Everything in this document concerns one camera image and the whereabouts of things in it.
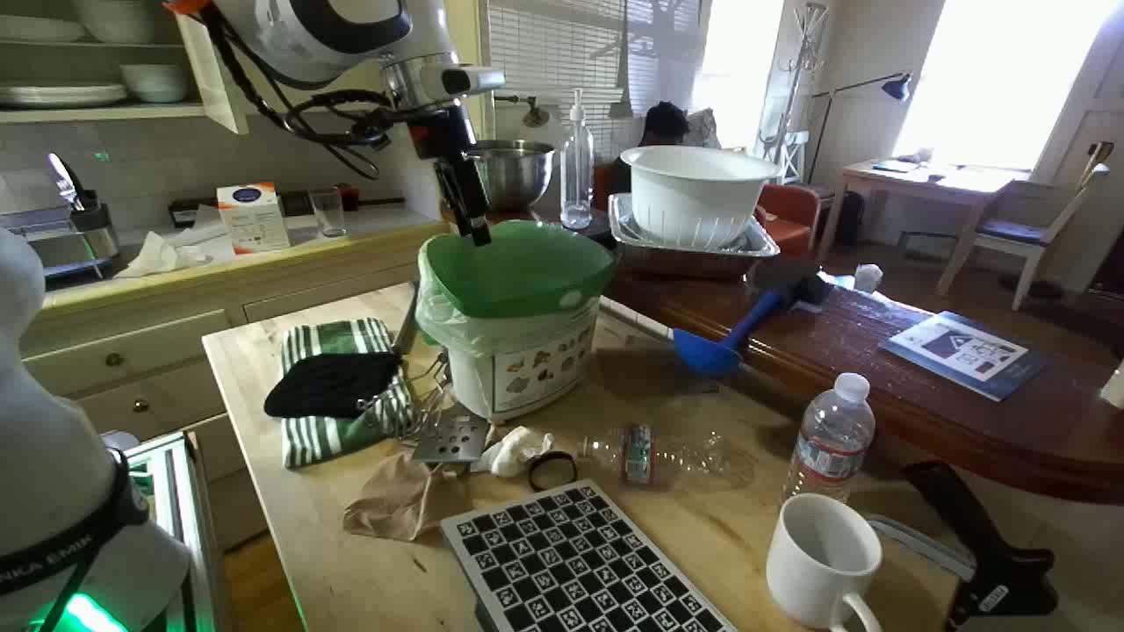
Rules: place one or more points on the white ceramic mug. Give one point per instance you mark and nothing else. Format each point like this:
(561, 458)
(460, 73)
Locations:
(824, 563)

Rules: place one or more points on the clear drinking glass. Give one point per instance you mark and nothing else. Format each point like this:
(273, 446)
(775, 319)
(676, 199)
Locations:
(327, 212)

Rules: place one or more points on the small white bowl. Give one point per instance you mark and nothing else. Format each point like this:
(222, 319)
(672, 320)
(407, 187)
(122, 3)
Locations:
(155, 81)

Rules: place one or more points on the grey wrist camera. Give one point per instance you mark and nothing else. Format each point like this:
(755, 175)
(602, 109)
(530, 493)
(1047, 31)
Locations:
(474, 81)

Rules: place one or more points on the clear water bottle white cap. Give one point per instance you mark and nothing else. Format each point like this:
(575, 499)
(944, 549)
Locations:
(832, 437)

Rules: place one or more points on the cream counter cabinet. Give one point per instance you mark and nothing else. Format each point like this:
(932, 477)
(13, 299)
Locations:
(152, 339)

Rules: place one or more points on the aluminium frame rail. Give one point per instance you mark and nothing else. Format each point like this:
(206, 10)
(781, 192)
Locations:
(177, 503)

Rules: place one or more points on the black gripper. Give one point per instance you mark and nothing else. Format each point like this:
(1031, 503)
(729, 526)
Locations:
(437, 129)

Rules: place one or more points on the knife block with knives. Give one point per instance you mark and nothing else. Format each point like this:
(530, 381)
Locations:
(87, 223)

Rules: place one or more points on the green white striped cloth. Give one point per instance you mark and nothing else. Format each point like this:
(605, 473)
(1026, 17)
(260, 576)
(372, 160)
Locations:
(314, 441)

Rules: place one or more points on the clear glass bottle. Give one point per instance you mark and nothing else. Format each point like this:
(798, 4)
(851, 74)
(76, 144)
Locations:
(577, 169)

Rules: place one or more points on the white chair blue cushion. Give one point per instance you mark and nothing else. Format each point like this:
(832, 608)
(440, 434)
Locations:
(1031, 228)

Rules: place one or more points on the light wooden desk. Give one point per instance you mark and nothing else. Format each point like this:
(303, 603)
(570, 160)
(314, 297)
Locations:
(924, 181)

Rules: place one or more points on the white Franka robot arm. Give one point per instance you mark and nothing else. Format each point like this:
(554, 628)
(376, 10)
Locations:
(252, 31)

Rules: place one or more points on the silver metal bowl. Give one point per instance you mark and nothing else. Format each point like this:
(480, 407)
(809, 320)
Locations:
(514, 175)

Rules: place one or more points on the red chair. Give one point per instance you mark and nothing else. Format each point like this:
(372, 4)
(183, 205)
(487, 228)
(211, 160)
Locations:
(791, 217)

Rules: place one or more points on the crumpled white paper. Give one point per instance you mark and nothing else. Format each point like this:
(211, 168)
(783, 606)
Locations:
(514, 451)

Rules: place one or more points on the crumpled clear plastic wrap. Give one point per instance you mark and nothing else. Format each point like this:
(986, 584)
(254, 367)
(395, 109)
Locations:
(390, 496)

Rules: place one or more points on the slotted metal spatula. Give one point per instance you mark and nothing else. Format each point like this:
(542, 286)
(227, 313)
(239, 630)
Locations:
(444, 441)

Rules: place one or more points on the aluminium foil tray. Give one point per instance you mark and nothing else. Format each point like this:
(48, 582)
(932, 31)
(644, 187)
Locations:
(750, 244)

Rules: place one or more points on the black clamp tool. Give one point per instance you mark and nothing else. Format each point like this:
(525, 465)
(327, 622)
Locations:
(986, 553)

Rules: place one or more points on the wooden wall shelf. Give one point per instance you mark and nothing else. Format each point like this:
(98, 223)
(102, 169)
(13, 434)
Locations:
(215, 81)

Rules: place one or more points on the crushed clear plastic bottle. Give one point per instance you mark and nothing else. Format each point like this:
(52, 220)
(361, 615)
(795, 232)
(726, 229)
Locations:
(695, 451)

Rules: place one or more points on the stack of white plates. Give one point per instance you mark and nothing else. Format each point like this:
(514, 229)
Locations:
(57, 92)

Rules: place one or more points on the white window blind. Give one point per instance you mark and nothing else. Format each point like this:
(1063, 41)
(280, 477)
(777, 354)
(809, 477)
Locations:
(556, 54)

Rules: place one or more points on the white blue carton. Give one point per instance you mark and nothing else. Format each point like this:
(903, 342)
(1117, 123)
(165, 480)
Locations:
(252, 217)

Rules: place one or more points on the blue desk lamp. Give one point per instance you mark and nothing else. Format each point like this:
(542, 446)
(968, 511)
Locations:
(871, 88)

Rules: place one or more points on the black white checkerboard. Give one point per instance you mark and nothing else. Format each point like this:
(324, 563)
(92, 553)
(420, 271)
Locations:
(582, 567)

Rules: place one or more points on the blue white magazine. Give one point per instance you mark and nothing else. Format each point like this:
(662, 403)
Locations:
(962, 356)

